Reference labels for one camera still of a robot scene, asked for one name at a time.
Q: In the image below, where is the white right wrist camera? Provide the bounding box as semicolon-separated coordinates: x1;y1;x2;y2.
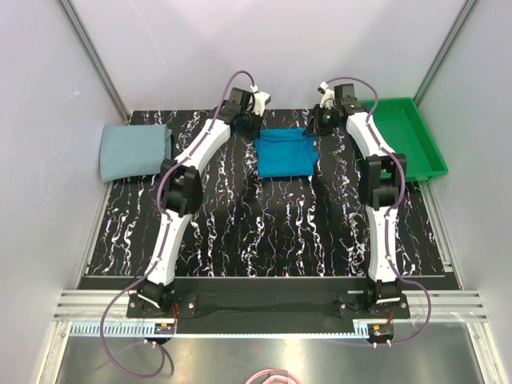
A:
318;82;335;110

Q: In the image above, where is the green plastic bin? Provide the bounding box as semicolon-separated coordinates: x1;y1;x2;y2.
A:
374;98;448;182

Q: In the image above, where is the bright blue t shirt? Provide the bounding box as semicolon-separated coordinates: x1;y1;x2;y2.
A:
254;128;318;178

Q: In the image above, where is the aluminium frame rail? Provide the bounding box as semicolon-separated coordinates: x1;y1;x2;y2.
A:
54;290;487;322

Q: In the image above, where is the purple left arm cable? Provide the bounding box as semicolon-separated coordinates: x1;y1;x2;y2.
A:
98;70;259;379

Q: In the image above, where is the white slotted cable duct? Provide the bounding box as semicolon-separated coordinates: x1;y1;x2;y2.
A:
70;321;369;338

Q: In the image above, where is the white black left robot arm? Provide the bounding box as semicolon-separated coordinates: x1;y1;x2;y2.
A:
133;86;271;317

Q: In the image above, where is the right orange connector block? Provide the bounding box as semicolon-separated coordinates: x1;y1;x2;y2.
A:
369;323;394;339

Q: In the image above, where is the pink cable coil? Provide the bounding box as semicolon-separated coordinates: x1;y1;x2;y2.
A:
244;370;301;384

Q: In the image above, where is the left orange connector block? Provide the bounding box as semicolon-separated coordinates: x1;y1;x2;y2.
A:
154;322;176;334

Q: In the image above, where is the folded light blue t shirt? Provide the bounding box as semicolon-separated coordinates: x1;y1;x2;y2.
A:
99;124;173;182

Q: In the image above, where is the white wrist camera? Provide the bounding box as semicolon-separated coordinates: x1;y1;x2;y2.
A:
318;82;335;110
250;85;271;116

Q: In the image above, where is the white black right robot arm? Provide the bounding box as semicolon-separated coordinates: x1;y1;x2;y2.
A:
305;77;407;318

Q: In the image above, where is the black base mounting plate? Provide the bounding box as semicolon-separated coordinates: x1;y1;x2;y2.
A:
126;291;410;321

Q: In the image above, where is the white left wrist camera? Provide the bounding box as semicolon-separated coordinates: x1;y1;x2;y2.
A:
250;85;271;116

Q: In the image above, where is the orange connector block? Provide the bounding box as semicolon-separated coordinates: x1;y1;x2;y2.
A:
369;323;394;339
154;322;176;334

